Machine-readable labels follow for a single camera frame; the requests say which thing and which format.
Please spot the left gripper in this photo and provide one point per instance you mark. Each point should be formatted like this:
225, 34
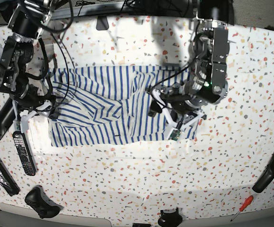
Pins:
180, 120

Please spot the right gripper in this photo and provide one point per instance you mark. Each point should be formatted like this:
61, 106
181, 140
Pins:
29, 104

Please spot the blue white striped t-shirt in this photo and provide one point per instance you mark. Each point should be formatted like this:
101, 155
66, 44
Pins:
108, 105

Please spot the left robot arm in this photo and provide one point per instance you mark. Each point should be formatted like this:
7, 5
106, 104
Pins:
203, 80

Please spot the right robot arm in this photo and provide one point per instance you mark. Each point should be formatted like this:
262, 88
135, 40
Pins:
27, 24

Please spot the black cylindrical tube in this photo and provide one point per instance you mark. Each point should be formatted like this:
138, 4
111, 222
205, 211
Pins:
7, 116

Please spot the black TV remote control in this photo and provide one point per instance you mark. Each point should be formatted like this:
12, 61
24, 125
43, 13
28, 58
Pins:
24, 153

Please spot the long black bar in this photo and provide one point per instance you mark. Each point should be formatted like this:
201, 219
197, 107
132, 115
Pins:
7, 182

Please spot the black game controller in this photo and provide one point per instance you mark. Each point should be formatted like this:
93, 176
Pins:
35, 200

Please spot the grey table clamp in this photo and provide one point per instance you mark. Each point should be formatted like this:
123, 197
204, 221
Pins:
102, 23

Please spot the black handheld grip device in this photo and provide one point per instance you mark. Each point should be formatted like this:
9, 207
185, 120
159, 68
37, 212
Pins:
266, 177

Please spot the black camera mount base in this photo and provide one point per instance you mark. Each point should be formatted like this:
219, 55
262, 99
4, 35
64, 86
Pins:
170, 219

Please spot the red handled screwdriver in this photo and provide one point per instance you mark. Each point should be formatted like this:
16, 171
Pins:
246, 203

